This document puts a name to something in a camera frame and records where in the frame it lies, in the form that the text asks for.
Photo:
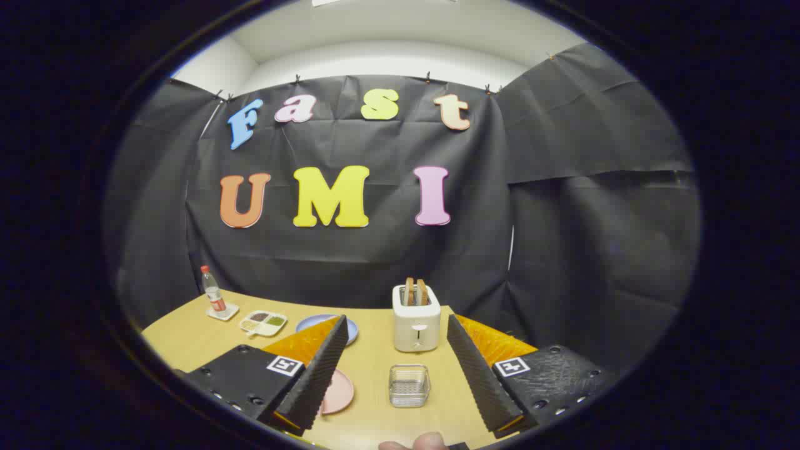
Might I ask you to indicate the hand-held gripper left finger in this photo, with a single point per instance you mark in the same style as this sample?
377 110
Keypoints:
325 369

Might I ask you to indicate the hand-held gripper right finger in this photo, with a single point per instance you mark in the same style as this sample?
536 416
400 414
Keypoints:
475 375

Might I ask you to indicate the pink plate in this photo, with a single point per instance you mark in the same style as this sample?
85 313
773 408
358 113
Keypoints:
340 390

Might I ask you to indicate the blue plate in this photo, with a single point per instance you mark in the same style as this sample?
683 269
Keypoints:
312 322

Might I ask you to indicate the white toaster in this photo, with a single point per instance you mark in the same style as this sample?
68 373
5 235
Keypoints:
416 328

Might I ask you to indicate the white divided condiment tray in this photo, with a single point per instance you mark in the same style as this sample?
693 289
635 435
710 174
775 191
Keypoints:
263 322

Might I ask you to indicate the toasted bread slice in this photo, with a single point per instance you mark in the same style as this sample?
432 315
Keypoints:
423 292
409 292

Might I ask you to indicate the white square coaster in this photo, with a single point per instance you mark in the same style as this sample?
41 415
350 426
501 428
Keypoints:
230 312

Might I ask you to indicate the clear bottle with red cap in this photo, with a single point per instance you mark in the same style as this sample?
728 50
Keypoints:
214 294

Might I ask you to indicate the black backdrop cloth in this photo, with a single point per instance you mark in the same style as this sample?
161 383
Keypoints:
387 250

